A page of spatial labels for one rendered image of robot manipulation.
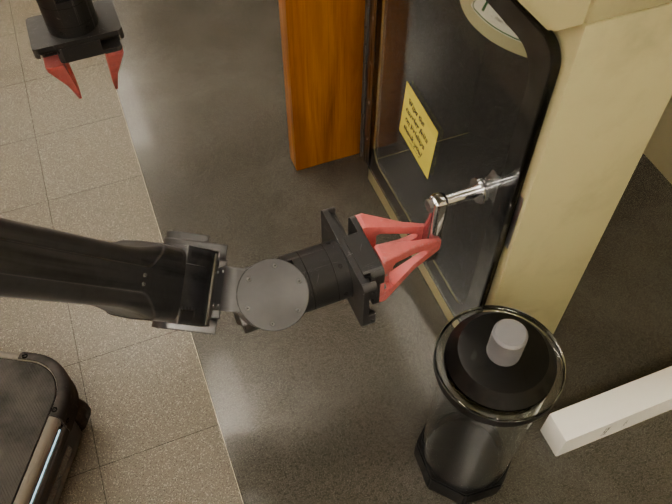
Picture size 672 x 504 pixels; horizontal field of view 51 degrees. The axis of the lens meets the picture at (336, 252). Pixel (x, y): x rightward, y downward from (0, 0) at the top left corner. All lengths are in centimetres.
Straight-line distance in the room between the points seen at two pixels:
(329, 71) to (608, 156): 42
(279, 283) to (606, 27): 29
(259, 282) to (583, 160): 28
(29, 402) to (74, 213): 79
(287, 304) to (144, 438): 135
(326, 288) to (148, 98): 62
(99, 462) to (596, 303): 131
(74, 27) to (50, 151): 170
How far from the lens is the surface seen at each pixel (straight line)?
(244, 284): 55
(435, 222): 66
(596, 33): 52
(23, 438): 170
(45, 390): 173
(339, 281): 63
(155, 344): 199
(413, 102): 76
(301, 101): 94
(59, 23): 88
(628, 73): 57
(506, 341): 57
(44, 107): 273
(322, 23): 88
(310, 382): 83
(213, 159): 106
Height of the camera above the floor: 169
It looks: 54 degrees down
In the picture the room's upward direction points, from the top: straight up
